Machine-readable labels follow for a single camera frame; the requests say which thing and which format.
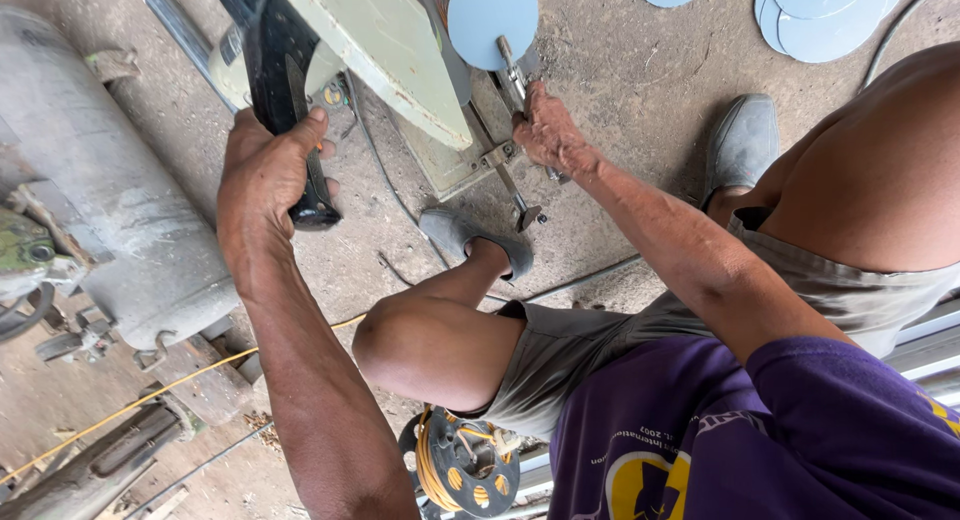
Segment person's left hand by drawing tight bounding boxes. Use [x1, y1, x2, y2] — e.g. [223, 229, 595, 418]
[216, 106, 343, 288]

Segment person's right hand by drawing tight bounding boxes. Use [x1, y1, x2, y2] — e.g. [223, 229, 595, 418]
[512, 81, 603, 180]

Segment black saw handle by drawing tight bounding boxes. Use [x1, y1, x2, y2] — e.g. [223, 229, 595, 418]
[207, 0, 343, 231]

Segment metal vise screw rod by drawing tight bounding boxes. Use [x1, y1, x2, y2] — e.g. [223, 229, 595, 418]
[460, 101, 547, 233]

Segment person's grey left shoe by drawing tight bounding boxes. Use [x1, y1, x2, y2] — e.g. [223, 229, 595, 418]
[417, 206, 536, 282]

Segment person's grey shoe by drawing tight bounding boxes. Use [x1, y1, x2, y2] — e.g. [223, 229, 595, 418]
[417, 206, 536, 282]
[699, 93, 782, 212]

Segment pale green saw guard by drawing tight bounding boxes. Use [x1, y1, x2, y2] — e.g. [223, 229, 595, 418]
[270, 0, 475, 152]

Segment thin metal pipe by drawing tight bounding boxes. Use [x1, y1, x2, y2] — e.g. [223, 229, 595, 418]
[483, 253, 645, 306]

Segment person's grey right shoe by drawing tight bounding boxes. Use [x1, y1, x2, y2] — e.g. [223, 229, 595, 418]
[699, 93, 782, 212]

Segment person's grey shorts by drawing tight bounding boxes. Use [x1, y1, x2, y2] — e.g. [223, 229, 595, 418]
[452, 206, 960, 442]

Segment person's left leg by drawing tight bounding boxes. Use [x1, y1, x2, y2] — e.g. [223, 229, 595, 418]
[351, 237, 528, 414]

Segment person's leg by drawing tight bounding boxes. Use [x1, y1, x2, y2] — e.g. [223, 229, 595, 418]
[705, 41, 960, 275]
[351, 237, 528, 414]

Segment stack of blue discs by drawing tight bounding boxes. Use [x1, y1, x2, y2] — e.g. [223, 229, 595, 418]
[753, 0, 915, 65]

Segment cream saw motor housing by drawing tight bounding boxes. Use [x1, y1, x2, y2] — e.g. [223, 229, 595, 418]
[207, 23, 348, 113]

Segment person's right leg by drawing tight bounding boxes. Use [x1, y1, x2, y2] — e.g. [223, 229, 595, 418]
[705, 41, 960, 275]

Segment grey metal bar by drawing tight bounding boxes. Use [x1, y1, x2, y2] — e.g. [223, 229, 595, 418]
[141, 0, 240, 116]

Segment person's purple shirt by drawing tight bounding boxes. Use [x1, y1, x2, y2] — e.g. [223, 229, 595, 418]
[547, 334, 960, 520]

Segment wooden plank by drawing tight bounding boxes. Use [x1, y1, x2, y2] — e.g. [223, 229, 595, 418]
[137, 332, 255, 428]

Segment grey air tank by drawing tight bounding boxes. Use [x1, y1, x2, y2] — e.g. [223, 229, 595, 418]
[0, 5, 241, 353]

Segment metal rails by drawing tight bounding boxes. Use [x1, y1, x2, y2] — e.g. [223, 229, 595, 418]
[883, 298, 960, 410]

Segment green compressor pump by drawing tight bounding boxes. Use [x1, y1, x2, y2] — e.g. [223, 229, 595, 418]
[0, 207, 60, 305]

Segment rusty metal beam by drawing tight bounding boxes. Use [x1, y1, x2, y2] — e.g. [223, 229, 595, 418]
[0, 398, 205, 520]

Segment green saw base plate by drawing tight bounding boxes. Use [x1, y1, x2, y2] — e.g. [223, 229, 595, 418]
[388, 77, 528, 203]

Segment black power cable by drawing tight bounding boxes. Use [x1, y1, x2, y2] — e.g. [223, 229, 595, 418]
[341, 68, 453, 272]

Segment black cable reel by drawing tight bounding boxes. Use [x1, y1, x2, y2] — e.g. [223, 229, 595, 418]
[396, 404, 523, 520]

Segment grey hose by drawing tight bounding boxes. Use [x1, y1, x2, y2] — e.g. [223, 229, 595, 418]
[861, 0, 952, 91]

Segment yellow cable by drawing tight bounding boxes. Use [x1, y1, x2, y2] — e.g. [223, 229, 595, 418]
[0, 313, 369, 485]

